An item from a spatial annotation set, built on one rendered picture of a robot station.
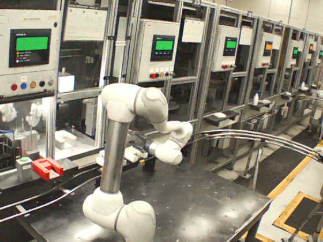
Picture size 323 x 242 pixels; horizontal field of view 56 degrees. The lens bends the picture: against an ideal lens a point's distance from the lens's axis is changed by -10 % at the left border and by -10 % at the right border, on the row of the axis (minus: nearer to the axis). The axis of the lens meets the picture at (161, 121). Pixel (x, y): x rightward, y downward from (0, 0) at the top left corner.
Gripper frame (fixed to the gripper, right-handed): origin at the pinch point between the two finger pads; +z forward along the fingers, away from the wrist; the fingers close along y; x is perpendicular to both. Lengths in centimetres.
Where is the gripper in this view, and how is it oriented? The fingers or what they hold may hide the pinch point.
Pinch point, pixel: (129, 136)
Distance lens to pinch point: 224.5
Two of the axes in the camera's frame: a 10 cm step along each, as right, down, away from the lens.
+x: -6.2, 1.7, -7.6
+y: 1.4, -9.4, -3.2
